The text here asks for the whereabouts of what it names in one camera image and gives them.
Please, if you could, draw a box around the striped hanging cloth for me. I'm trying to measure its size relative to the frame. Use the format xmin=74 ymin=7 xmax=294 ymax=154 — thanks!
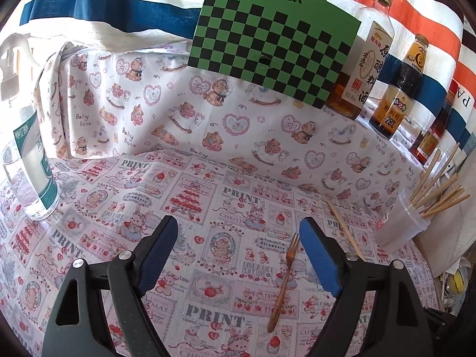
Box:
xmin=18 ymin=0 xmax=476 ymax=145

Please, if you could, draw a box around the single wooden chopstick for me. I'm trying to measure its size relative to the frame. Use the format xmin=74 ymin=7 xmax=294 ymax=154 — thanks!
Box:
xmin=326 ymin=199 xmax=367 ymax=262

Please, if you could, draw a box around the clear plastic cup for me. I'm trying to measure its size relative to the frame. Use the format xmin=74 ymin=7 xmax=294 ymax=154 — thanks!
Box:
xmin=373 ymin=188 xmax=432 ymax=252

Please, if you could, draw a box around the gold metal fork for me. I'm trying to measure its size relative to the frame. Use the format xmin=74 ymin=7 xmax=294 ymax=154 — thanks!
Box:
xmin=267 ymin=232 xmax=300 ymax=333

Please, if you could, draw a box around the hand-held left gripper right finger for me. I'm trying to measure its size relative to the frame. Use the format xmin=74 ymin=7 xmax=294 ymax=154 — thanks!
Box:
xmin=298 ymin=217 xmax=436 ymax=357

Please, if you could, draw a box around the yellow packet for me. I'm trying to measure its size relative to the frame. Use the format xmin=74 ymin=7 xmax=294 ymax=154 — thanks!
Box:
xmin=441 ymin=264 xmax=470 ymax=298

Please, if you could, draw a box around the bear print cloth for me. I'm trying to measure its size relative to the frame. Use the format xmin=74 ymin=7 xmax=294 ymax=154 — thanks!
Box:
xmin=35 ymin=41 xmax=439 ymax=216

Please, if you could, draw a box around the red cap sauce bottle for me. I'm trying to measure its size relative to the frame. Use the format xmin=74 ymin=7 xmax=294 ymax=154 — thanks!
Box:
xmin=410 ymin=89 xmax=456 ymax=165

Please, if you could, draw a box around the clear spray bottle white trigger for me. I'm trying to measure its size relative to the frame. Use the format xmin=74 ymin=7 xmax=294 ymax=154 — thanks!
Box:
xmin=0 ymin=33 xmax=61 ymax=221

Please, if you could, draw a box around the green checkered box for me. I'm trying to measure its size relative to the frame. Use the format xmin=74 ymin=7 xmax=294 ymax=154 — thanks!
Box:
xmin=188 ymin=0 xmax=362 ymax=110

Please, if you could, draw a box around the clear cooking wine bottle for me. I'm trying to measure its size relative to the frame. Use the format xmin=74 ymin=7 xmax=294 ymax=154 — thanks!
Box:
xmin=325 ymin=0 xmax=395 ymax=120

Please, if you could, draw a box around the bunch of wooden chopsticks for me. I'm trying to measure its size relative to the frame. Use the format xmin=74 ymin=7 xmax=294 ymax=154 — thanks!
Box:
xmin=409 ymin=142 xmax=471 ymax=219

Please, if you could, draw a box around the strawberry print tablecloth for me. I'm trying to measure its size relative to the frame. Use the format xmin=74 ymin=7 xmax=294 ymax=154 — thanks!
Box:
xmin=0 ymin=152 xmax=437 ymax=357

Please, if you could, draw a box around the dark oyster sauce bottle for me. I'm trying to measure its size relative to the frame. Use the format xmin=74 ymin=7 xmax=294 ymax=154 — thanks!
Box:
xmin=369 ymin=33 xmax=429 ymax=141

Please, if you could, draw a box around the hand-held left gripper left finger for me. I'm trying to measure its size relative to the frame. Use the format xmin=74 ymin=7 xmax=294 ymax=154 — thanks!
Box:
xmin=41 ymin=215 xmax=179 ymax=357

